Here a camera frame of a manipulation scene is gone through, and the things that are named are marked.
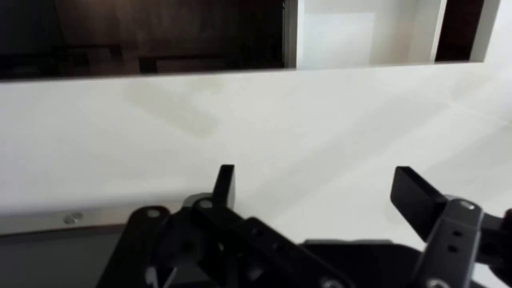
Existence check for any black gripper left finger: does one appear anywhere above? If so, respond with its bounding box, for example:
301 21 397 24
97 163 353 288

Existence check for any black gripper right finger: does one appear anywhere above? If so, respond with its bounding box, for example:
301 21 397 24
389 165 512 288

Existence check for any white drawer front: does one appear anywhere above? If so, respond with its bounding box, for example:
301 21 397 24
294 0 449 70

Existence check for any dark wood lower cabinet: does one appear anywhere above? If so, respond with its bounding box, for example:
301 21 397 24
0 0 502 83

